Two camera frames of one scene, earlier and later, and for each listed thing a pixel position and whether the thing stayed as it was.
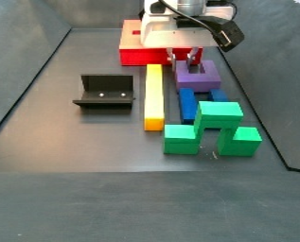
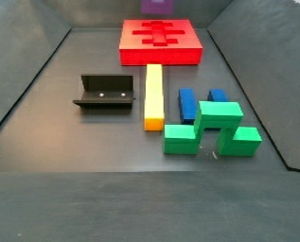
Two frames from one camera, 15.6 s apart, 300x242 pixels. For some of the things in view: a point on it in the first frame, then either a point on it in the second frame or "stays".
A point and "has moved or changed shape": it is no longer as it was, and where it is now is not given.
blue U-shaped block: [189, 103] stays
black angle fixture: [106, 91] stays
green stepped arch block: [238, 141] stays
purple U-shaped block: [188, 81] has moved or changed shape
